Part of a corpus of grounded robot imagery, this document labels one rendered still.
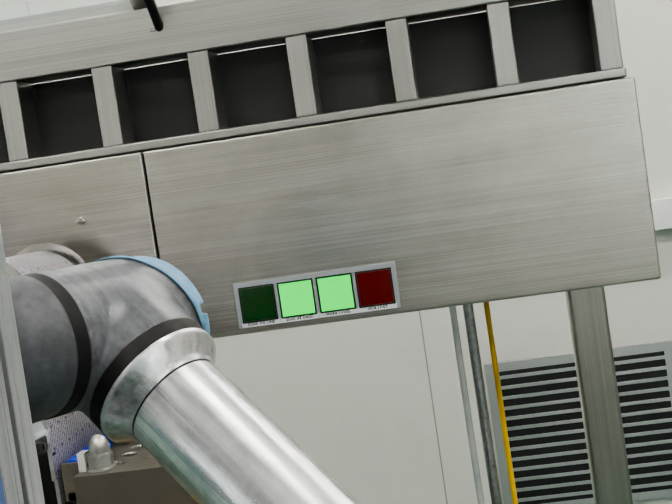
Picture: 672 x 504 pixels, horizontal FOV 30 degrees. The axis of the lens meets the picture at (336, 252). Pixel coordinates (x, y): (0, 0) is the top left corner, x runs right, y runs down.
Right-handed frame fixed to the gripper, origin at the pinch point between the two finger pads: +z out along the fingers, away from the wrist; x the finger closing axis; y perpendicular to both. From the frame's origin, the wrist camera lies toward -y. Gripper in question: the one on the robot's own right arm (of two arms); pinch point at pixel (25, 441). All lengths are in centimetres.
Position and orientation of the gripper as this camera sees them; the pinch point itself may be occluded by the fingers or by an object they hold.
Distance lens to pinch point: 160.5
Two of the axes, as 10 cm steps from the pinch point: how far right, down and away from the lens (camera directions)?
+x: -9.8, 1.6, 1.2
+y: -1.6, -9.9, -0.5
